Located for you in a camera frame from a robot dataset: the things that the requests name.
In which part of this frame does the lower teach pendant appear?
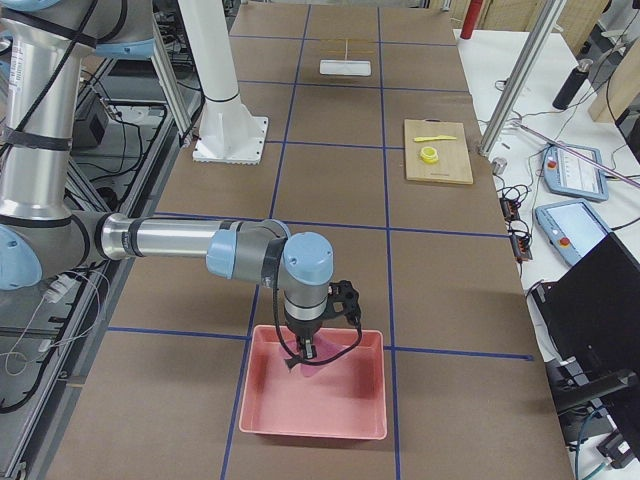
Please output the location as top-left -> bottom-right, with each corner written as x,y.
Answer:
534,199 -> 612,266

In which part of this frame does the aluminium frame post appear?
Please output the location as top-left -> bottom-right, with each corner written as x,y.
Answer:
478,0 -> 567,157

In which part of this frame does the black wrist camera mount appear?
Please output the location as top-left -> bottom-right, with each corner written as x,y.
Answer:
322,280 -> 362,327

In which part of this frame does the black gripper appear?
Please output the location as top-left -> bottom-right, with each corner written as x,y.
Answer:
285,314 -> 323,359

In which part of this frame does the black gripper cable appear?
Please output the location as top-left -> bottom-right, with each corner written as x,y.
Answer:
272,284 -> 364,365

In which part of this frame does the black water bottle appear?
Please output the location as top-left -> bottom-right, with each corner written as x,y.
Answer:
552,58 -> 593,110

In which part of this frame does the bamboo cutting board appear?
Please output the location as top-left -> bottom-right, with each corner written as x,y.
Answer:
404,119 -> 473,185

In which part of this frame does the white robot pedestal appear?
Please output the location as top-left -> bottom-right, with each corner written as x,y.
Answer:
179,0 -> 269,165

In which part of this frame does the upper teach pendant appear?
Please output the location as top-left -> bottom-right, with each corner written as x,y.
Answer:
541,145 -> 609,202

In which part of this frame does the red cylinder bottle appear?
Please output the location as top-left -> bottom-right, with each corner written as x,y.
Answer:
460,0 -> 484,40

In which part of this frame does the yellow lemon slice toy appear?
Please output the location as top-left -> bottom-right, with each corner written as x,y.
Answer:
419,146 -> 439,164

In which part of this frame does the white rectangular tray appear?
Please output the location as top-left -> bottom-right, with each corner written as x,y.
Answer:
319,59 -> 372,77

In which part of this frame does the magenta wiping cloth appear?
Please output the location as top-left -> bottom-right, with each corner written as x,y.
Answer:
291,333 -> 346,378

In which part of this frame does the pink plastic tray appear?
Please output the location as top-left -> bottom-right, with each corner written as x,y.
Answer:
239,325 -> 387,440

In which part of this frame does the black laptop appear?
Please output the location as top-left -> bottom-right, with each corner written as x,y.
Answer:
532,233 -> 639,374

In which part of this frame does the teach pendant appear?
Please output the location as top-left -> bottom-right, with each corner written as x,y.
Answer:
541,145 -> 609,202
534,199 -> 612,266

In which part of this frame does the yellow plastic knife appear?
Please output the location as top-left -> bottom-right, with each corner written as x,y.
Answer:
413,135 -> 458,143

